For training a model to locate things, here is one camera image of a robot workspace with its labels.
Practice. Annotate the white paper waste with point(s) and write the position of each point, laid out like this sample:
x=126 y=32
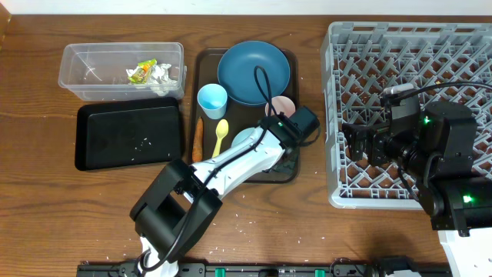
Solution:
x=163 y=83

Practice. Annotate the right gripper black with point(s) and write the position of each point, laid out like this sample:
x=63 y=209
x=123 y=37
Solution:
x=377 y=137

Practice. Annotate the grey dishwasher rack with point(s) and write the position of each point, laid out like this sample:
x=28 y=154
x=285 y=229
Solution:
x=450 y=61

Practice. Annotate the dark blue plate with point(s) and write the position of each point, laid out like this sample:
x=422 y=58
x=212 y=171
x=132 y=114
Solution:
x=252 y=70

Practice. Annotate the orange carrot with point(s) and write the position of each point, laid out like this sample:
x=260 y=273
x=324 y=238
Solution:
x=197 y=149

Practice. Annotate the black waste tray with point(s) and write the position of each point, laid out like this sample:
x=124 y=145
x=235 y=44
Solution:
x=136 y=132

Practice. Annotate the pink plastic cup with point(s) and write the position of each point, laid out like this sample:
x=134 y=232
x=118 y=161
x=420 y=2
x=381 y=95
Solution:
x=282 y=104

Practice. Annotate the yellow green snack wrapper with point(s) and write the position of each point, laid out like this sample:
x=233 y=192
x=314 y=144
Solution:
x=144 y=72

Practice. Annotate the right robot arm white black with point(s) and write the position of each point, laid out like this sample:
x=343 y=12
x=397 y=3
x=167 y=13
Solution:
x=434 y=145

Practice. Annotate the brown serving tray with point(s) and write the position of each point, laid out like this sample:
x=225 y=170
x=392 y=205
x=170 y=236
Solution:
x=239 y=116

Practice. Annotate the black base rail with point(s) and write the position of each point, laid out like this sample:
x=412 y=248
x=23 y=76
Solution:
x=392 y=266

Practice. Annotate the yellow plastic spoon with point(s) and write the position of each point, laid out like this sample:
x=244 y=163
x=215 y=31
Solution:
x=221 y=132

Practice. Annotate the clear plastic waste bin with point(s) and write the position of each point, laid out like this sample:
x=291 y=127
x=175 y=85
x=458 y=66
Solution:
x=97 y=71

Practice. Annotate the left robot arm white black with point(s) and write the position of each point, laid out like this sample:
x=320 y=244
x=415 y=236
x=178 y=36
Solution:
x=179 y=205

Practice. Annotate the light blue small bowl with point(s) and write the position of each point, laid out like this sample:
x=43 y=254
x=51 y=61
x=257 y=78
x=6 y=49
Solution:
x=241 y=136

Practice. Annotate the light blue plastic cup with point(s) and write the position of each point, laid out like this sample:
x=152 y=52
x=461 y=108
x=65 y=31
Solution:
x=213 y=100

